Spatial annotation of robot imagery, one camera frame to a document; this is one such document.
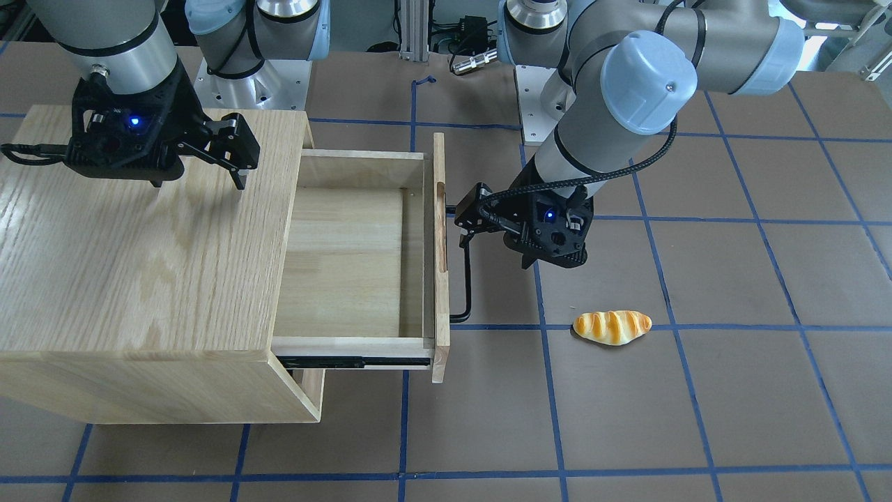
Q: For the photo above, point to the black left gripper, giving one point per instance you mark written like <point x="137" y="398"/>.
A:
<point x="521" y="187"/>

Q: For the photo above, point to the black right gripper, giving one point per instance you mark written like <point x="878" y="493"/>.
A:
<point x="187" y="111"/>

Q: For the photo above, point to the wooden drawer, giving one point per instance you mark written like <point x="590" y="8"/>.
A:
<point x="366" y="278"/>

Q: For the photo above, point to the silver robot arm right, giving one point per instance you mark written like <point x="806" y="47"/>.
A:
<point x="124" y="41"/>

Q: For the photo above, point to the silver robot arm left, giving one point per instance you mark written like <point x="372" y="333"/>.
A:
<point x="630" y="67"/>

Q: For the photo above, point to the wooden drawer cabinet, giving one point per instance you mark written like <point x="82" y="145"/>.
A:
<point x="125" y="304"/>

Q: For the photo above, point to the toy bread loaf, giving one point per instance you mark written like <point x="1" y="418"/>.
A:
<point x="612" y="328"/>

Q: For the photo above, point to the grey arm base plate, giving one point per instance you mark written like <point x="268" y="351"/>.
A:
<point x="543" y="98"/>

